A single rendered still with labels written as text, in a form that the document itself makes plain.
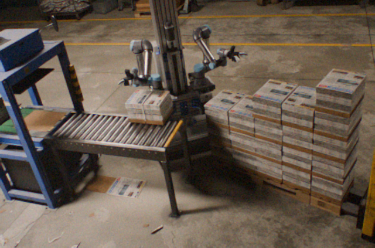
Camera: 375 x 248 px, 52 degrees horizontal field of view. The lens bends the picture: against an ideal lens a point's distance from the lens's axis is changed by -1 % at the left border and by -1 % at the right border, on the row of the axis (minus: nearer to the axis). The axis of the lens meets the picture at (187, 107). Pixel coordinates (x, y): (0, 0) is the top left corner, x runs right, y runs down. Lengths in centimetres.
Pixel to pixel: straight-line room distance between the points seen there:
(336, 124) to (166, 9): 207
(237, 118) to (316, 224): 122
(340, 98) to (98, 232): 255
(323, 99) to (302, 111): 23
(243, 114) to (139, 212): 145
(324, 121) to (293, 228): 105
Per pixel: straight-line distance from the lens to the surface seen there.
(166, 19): 421
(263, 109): 358
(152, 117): 379
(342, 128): 333
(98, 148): 380
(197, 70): 430
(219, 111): 390
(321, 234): 376
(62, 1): 1128
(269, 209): 394
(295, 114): 345
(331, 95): 323
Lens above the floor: 281
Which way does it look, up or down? 30 degrees down
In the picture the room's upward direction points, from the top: 9 degrees counter-clockwise
